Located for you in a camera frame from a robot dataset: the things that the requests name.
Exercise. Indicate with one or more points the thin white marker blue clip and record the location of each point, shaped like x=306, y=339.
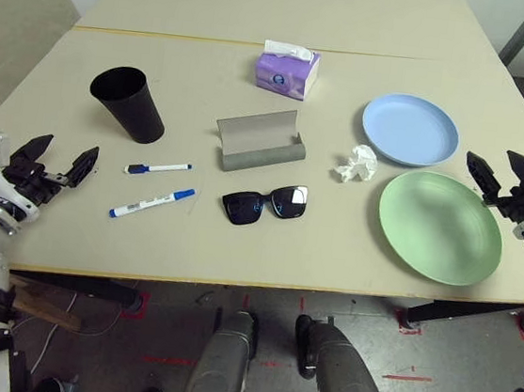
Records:
x=166, y=166

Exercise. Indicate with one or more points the black table foot bar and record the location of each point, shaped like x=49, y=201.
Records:
x=443, y=311
x=90, y=287

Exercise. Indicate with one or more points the white marker blue cap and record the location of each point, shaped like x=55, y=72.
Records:
x=147, y=202

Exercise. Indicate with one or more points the grey robot left leg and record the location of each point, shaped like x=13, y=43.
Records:
x=220, y=357

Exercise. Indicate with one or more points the black sunglasses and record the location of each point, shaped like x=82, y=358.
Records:
x=241, y=208

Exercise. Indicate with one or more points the green plate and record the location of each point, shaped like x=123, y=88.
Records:
x=438, y=225

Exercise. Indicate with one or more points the purple tissue pack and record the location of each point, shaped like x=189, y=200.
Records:
x=280, y=77

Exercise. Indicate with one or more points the grey robot right leg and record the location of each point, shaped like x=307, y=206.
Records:
x=342, y=366

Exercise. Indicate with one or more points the blue plate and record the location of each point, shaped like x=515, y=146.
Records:
x=407, y=127

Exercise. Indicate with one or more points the grey glasses case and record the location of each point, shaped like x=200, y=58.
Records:
x=257, y=157

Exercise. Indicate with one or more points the wooden plank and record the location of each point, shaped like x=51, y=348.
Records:
x=40, y=310

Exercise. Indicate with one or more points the black plastic cup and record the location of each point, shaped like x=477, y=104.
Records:
x=130, y=105

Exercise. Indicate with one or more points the white tissue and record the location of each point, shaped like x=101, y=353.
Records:
x=360, y=162

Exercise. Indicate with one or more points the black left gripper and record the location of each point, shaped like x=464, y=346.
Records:
x=36, y=180

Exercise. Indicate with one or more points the grey robot leg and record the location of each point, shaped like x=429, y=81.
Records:
x=220, y=357
x=342, y=366

